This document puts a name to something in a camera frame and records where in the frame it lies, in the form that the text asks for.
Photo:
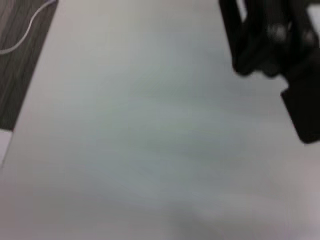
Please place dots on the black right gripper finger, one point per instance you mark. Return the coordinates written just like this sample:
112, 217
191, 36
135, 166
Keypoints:
265, 45

